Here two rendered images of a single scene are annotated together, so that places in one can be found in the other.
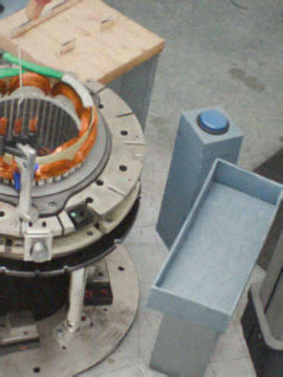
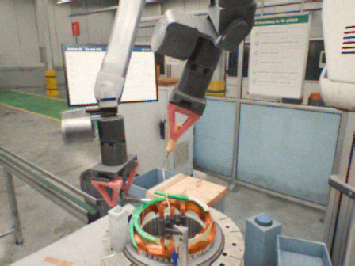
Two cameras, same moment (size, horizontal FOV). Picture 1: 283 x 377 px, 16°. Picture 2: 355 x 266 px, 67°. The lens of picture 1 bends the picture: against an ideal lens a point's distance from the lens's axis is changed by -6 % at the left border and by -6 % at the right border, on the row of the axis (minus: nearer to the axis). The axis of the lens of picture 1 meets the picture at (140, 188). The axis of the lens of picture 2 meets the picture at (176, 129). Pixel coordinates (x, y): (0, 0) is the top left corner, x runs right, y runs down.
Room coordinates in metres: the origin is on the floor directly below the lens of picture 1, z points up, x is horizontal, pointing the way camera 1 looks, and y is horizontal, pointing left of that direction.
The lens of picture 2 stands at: (0.42, 0.11, 1.49)
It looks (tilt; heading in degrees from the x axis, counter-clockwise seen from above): 15 degrees down; 5
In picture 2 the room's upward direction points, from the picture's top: straight up
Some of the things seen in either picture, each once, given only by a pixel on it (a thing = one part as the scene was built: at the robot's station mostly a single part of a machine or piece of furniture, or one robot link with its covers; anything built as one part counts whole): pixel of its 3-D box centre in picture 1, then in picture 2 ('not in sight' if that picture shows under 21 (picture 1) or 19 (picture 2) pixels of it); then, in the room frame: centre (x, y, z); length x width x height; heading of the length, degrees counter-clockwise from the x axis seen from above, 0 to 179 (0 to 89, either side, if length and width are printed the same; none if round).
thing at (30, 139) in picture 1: (17, 142); (173, 225); (0.84, 0.15, 1.21); 0.04 x 0.04 x 0.03; 61
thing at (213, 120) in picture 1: (213, 119); (263, 219); (1.13, -0.08, 1.04); 0.04 x 0.04 x 0.01
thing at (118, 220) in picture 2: not in sight; (119, 229); (0.91, 0.27, 1.14); 0.03 x 0.03 x 0.09; 61
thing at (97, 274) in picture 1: (92, 262); not in sight; (0.99, 0.05, 0.85); 0.06 x 0.04 x 0.05; 17
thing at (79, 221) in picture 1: (80, 215); not in sight; (0.86, 0.06, 1.09); 0.03 x 0.02 x 0.02; 138
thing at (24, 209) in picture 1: (29, 183); (185, 254); (0.83, 0.13, 1.15); 0.03 x 0.02 x 0.12; 53
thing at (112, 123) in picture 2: not in sight; (108, 127); (0.98, 0.31, 1.34); 0.07 x 0.06 x 0.07; 109
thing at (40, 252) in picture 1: (39, 253); not in sight; (0.79, 0.10, 1.07); 0.03 x 0.01 x 0.03; 109
